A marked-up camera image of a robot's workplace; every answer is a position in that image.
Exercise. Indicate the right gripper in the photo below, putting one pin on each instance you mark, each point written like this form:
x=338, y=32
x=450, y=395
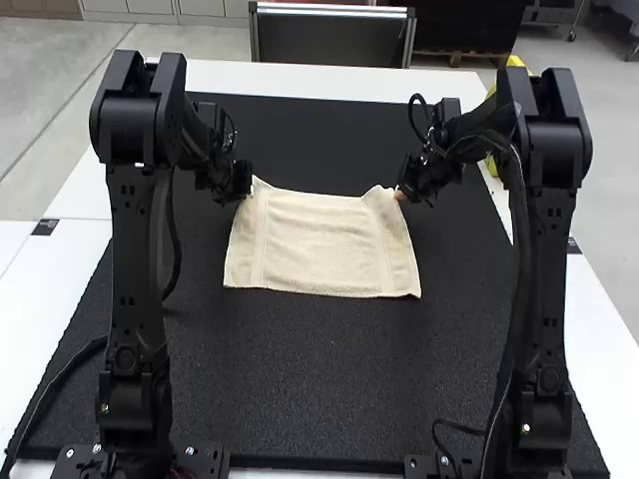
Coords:
x=424, y=177

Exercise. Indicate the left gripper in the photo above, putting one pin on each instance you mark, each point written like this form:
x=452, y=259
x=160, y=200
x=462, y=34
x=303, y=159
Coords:
x=229, y=179

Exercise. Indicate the pale towel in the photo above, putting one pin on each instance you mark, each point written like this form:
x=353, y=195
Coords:
x=319, y=239

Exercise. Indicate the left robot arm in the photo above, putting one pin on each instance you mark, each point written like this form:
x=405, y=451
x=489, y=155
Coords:
x=140, y=249

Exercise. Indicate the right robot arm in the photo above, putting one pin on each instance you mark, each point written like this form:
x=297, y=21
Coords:
x=549, y=249

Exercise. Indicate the wooden pallet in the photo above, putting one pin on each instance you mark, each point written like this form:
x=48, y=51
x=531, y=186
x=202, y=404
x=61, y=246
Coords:
x=461, y=57

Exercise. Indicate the aluminium framed black crate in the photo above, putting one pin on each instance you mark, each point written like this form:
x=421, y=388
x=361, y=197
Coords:
x=329, y=40

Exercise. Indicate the yellow object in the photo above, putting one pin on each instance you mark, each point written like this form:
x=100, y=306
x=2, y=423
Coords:
x=515, y=62

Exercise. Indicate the black stacked mats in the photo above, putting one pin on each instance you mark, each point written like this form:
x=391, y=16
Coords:
x=464, y=25

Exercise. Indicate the grey cupboard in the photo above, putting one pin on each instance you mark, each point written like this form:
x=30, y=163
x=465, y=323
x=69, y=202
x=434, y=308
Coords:
x=165, y=6

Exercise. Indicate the black mat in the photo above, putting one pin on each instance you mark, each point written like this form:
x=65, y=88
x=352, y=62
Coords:
x=299, y=374

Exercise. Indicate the grey bin trolley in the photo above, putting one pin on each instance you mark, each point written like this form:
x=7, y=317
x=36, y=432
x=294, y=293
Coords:
x=549, y=12

